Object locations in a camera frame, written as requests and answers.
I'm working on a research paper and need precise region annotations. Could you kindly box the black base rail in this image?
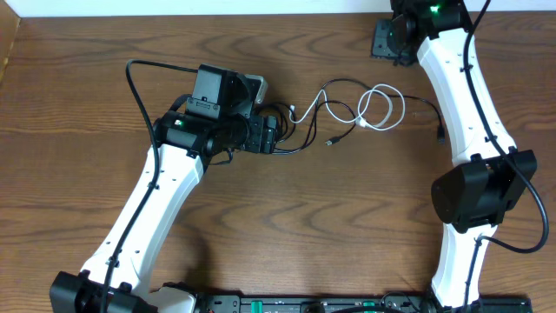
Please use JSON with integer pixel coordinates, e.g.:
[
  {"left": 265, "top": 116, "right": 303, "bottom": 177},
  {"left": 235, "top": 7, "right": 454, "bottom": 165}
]
[{"left": 193, "top": 291, "right": 533, "bottom": 313}]

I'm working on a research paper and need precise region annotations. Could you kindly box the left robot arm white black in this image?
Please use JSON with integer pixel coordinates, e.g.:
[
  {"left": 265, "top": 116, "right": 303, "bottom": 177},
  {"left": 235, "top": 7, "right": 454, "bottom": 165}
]
[{"left": 50, "top": 63, "right": 277, "bottom": 312}]

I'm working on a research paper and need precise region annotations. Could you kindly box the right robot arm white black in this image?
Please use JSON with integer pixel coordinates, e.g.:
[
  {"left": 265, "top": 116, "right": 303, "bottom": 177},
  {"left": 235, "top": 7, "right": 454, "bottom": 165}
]
[{"left": 372, "top": 0, "right": 537, "bottom": 312}]

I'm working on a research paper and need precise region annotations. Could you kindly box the white USB cable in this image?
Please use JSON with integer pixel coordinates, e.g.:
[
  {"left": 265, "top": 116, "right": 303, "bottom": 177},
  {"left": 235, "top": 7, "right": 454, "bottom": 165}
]
[{"left": 288, "top": 83, "right": 407, "bottom": 132}]

